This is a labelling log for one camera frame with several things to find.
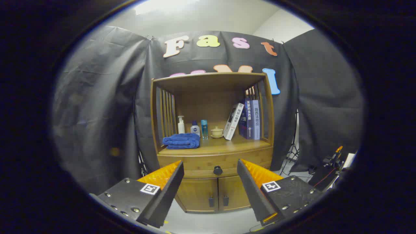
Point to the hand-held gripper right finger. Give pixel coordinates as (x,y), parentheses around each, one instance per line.
(252,195)

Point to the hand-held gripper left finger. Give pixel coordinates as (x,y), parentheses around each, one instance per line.
(169,198)

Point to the wooden cabinet door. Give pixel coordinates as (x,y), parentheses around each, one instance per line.
(234,191)
(198,195)

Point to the wooden countertop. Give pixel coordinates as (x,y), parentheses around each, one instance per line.
(221,144)

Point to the wooden cabinet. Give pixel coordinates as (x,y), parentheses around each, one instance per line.
(211,83)

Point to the black tripod stand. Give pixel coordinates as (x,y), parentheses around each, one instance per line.
(294,152)
(142,164)

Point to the blue folded towel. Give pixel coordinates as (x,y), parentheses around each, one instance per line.
(182,140)

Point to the cream lidded teacup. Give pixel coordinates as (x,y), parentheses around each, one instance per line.
(216,132)

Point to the white pump bottle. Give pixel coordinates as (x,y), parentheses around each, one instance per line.
(181,127)

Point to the white bottle with blue cap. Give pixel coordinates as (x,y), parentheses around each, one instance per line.
(195,130)

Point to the dark blue book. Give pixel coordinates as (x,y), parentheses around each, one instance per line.
(248,120)

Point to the light blue book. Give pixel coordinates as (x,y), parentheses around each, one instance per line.
(256,120)

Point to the white book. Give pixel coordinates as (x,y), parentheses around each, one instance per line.
(233,122)

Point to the clear blue bottle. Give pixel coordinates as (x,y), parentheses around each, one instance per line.
(204,130)

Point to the black device with orange tip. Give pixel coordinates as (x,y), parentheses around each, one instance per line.
(333,159)

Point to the white sheet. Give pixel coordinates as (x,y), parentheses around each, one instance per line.
(349,160)

